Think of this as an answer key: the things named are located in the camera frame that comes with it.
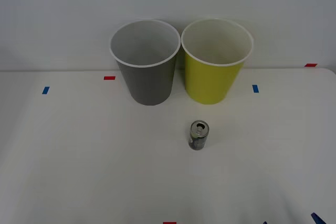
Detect grey plastic waste bin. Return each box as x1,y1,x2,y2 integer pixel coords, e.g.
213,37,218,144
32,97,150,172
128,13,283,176
109,19,182,106

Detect dark drink can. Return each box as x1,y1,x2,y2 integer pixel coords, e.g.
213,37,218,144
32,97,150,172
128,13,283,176
188,120,210,152

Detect yellow-green plastic waste bin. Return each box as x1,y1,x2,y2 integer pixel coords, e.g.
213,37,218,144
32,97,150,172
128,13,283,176
181,18,255,105

